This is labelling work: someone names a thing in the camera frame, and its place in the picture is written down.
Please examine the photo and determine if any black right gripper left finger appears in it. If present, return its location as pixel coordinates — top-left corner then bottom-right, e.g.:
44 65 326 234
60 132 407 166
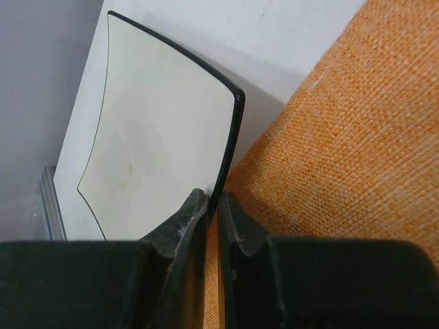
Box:
1 189 209 328

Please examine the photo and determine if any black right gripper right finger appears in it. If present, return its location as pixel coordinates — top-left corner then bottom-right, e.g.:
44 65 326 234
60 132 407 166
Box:
217 193 438 328

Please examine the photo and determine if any orange cloth placemat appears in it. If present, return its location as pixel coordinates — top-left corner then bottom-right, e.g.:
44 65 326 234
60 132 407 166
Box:
204 1 438 328

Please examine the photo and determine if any white square plate black rim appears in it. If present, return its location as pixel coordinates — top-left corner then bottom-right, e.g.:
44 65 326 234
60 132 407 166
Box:
78 11 246 240

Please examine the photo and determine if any aluminium left side rail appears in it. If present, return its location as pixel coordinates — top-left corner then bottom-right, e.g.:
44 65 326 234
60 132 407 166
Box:
39 166 67 241

